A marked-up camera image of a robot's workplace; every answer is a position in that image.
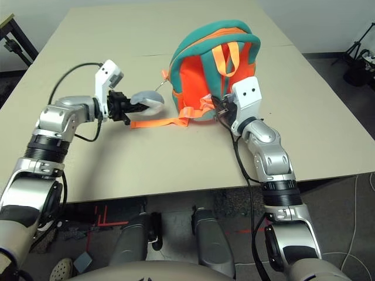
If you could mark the grey square floor pedal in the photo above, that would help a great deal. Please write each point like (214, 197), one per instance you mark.
(83, 262)

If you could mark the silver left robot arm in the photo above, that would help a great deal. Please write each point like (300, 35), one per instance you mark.
(58, 117)

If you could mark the black round floor base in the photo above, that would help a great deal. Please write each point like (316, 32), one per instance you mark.
(356, 74)

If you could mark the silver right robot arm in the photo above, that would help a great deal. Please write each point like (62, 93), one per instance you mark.
(269, 146)

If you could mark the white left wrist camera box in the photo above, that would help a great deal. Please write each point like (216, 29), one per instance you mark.
(105, 70)

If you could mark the grey left robot leg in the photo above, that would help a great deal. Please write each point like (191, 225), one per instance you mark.
(132, 240)

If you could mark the white perforated shoe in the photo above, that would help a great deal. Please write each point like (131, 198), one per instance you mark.
(61, 269)

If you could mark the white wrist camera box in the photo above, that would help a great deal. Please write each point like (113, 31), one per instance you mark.
(247, 90)
(105, 70)

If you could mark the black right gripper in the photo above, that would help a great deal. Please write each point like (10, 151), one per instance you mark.
(228, 111)

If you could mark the grey right robot leg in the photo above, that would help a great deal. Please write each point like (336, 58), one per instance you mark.
(211, 243)

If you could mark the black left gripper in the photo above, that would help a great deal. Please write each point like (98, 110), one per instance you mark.
(117, 105)

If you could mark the orange teal child backpack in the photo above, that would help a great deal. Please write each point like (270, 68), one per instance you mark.
(190, 79)

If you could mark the beige robot torso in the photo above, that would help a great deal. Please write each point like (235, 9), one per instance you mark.
(175, 272)

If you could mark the black desk clamp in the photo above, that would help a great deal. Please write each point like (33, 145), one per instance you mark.
(10, 45)

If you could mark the grey plush ball zipper pendant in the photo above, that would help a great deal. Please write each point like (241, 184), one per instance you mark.
(149, 96)

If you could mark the black metal table frame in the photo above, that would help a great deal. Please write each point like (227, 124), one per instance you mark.
(26, 47)

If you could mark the grey robot leg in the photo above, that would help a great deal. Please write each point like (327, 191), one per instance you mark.
(132, 240)
(211, 243)

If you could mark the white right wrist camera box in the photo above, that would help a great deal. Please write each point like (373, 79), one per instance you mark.
(247, 90)

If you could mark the black tripod stand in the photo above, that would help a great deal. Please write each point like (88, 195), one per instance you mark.
(355, 44)

